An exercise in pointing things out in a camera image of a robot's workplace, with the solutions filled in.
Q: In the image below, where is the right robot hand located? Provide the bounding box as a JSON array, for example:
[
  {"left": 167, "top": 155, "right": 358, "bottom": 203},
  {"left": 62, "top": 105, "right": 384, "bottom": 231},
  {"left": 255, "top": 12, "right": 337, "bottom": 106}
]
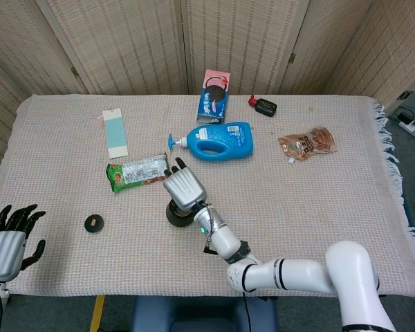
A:
[{"left": 163, "top": 157, "right": 208, "bottom": 212}]

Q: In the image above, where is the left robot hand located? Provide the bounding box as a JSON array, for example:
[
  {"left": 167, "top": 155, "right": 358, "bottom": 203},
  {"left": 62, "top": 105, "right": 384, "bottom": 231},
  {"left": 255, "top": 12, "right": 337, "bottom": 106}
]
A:
[{"left": 0, "top": 204, "right": 47, "bottom": 283}]

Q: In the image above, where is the black teapot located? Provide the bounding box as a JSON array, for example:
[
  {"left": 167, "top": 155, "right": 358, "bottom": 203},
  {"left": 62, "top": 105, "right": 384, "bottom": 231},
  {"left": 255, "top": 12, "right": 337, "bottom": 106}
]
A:
[{"left": 165, "top": 200, "right": 196, "bottom": 228}]

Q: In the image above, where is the black tape roll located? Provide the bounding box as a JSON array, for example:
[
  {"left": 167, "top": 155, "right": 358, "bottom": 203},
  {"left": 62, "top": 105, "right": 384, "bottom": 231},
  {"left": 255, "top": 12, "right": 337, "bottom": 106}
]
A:
[{"left": 84, "top": 214, "right": 105, "bottom": 234}]

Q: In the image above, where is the green snack packet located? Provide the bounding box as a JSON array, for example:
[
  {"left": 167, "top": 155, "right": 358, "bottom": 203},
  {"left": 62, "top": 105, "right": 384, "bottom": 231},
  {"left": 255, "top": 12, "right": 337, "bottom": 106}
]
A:
[{"left": 106, "top": 153, "right": 172, "bottom": 193}]

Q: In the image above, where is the blue detergent pump bottle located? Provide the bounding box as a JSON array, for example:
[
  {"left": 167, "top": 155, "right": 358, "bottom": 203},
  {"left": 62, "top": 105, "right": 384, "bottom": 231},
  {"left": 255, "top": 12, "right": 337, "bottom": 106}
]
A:
[{"left": 168, "top": 121, "right": 254, "bottom": 163}]

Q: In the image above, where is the white teal paper card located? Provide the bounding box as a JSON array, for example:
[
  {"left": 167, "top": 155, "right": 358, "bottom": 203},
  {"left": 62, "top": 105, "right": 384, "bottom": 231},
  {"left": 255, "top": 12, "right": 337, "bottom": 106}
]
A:
[{"left": 102, "top": 108, "right": 129, "bottom": 160}]

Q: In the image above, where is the pale woven tablecloth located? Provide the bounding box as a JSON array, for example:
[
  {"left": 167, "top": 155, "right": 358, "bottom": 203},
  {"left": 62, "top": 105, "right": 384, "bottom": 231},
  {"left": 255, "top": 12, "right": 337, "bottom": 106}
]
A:
[{"left": 0, "top": 93, "right": 415, "bottom": 298}]

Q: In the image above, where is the blue pink cookie box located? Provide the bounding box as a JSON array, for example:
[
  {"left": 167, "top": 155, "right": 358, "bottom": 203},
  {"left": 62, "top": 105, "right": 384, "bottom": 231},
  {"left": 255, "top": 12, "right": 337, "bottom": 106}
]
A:
[{"left": 195, "top": 68, "right": 231, "bottom": 125}]

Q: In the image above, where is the yellow floor tape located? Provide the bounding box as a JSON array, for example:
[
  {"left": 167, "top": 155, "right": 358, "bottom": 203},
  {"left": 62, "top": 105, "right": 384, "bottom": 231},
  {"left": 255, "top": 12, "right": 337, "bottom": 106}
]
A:
[{"left": 89, "top": 295, "right": 105, "bottom": 332}]

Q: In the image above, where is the black bottle red cap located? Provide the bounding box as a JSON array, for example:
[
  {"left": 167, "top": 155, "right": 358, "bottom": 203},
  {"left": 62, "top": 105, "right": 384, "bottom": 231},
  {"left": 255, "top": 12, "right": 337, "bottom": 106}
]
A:
[{"left": 248, "top": 94, "right": 278, "bottom": 118}]

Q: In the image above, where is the blue padded seat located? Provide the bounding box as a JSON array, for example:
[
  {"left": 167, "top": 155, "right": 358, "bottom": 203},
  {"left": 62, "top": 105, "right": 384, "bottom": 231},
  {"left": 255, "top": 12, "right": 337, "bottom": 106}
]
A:
[{"left": 131, "top": 296, "right": 279, "bottom": 332}]

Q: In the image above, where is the brown spout pouch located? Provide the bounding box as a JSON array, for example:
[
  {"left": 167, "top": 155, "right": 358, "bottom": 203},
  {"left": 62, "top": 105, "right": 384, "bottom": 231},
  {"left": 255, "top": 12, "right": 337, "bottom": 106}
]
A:
[{"left": 277, "top": 126, "right": 338, "bottom": 165}]

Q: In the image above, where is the woven folding screen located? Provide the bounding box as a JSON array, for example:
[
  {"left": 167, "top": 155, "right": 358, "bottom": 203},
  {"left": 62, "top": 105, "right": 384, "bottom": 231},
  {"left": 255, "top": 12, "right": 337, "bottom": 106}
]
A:
[{"left": 0, "top": 0, "right": 415, "bottom": 167}]

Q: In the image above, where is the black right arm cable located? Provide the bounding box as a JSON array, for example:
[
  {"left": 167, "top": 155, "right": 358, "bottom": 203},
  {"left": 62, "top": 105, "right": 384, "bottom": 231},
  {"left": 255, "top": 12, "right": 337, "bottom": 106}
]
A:
[{"left": 203, "top": 205, "right": 250, "bottom": 332}]

